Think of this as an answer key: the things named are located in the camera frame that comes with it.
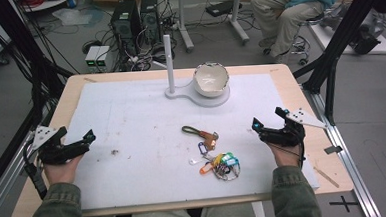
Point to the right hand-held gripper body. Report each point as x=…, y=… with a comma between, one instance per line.
x=284, y=137

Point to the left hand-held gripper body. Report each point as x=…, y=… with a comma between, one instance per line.
x=60, y=154

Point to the brown leather key fob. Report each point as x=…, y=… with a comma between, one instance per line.
x=208, y=137

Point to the purple key tag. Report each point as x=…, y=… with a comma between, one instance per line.
x=202, y=148

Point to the white ceramic bowl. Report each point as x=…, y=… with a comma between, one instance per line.
x=211, y=79

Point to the white key stand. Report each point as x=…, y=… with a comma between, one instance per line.
x=168, y=63

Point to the person's left hand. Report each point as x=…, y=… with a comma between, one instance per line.
x=61, y=172

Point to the person's right hand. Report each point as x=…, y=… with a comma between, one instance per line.
x=287, y=157

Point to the black tape strip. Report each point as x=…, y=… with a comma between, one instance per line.
x=332, y=150

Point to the thin wooden stick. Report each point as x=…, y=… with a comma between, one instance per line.
x=326, y=177

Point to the white foam mat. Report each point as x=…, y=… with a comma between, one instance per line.
x=147, y=101

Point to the white table leg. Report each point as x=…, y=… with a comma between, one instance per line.
x=258, y=212

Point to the white power supply unit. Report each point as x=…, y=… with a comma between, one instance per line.
x=103, y=58
x=91, y=57

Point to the wheeled stool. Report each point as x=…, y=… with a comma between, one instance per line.
x=311, y=18

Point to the white desk leg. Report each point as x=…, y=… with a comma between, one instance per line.
x=182, y=19
x=236, y=12

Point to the black equipment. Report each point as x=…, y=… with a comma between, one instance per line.
x=366, y=39

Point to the clear plastic sheet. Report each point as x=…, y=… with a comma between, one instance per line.
x=72, y=17

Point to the flat black box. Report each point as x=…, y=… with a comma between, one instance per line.
x=222, y=8

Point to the black computer tower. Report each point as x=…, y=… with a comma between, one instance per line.
x=124, y=22
x=149, y=19

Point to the round white table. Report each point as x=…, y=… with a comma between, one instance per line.
x=50, y=3

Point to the aluminium rail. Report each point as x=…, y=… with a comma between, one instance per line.
x=5, y=186
x=347, y=167

